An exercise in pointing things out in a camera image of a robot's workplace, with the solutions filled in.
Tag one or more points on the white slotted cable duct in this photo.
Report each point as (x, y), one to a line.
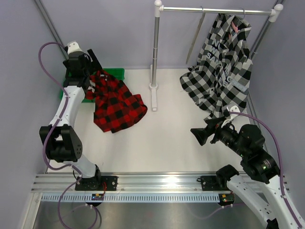
(133, 197)

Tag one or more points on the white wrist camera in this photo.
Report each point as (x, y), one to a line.
(73, 47)
(230, 113)

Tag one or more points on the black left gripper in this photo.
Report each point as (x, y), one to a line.
(94, 60)

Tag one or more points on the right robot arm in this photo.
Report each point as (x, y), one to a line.
(276, 210)

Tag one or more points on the red black plaid shirt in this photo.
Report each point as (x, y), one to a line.
(116, 108)

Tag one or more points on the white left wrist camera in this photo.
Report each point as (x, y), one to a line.
(73, 47)

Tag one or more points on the black white plaid shirt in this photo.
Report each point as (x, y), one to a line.
(223, 69)

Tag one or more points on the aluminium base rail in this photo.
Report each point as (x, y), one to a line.
(129, 183)

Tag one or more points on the metal clothes rack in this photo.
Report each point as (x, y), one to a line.
(272, 15)

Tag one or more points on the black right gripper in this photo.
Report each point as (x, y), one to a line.
(214, 125)

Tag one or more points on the green plastic tray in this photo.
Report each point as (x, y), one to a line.
(118, 73)

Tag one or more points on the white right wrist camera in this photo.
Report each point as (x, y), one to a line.
(230, 113)

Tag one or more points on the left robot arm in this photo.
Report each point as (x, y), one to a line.
(59, 139)

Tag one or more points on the pink clothes hanger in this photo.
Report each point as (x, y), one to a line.
(234, 31)

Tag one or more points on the metal clothes hanger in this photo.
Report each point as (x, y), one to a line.
(195, 36)

